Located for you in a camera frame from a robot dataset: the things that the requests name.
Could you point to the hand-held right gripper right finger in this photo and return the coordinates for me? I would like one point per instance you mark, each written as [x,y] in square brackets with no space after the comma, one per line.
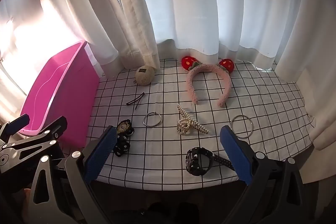
[236,155]

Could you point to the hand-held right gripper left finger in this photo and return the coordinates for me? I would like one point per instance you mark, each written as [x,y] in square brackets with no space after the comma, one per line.
[101,152]

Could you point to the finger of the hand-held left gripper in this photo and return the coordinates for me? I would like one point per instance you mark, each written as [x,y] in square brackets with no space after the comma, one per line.
[39,133]
[17,121]

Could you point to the pink plastic bin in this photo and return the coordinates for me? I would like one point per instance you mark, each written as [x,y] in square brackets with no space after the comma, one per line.
[73,87]

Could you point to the dark metal hair clip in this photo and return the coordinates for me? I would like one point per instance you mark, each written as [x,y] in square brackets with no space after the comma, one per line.
[134,99]

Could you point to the pink strawberry plush headband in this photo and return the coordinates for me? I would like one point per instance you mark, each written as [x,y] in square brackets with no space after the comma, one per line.
[193,87]

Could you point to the large silver bangle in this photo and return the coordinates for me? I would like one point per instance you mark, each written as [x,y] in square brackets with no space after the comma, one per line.
[231,124]

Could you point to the black wrist watch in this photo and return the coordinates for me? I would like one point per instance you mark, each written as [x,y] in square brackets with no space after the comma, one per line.
[193,158]

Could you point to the white black grid tablecloth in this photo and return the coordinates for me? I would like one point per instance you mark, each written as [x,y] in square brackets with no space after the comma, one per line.
[160,150]

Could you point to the pearl hair claw clip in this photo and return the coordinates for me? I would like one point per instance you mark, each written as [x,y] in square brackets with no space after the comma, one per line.
[183,125]

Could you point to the white curtain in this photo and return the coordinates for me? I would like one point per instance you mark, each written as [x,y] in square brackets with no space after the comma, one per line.
[78,3]
[210,3]

